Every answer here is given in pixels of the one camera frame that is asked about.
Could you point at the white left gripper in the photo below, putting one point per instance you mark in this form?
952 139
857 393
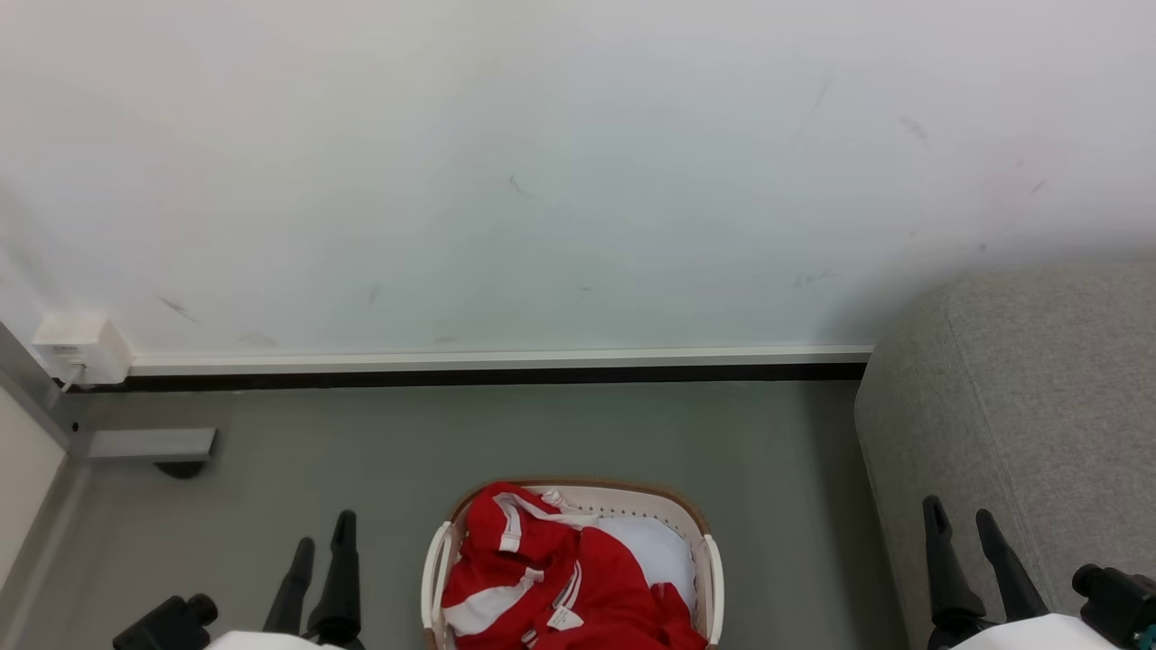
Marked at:
271 642

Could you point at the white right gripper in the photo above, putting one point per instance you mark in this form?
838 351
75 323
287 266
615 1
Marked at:
1039 635

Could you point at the red white-striped garment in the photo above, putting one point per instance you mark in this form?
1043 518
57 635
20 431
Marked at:
596 587

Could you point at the white laundry basket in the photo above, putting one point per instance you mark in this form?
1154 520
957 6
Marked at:
713 578

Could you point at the black door stop foot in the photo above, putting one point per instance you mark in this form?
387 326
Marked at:
181 468

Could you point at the grey fabric sofa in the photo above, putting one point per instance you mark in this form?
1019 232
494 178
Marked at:
1039 388

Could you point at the grey metal door stop bar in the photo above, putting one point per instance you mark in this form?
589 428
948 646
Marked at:
149 444

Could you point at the white and black baseboard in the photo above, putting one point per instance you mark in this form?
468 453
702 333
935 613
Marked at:
497 368

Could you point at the white garment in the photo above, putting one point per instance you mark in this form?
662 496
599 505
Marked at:
659 551

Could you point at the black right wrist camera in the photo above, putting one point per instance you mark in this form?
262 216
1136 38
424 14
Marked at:
1120 603

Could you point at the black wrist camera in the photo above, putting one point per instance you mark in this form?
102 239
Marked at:
167 625
1120 603

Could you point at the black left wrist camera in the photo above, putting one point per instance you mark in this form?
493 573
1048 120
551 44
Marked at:
167 625

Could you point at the white wall socket box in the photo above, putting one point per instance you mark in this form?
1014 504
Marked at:
83 345

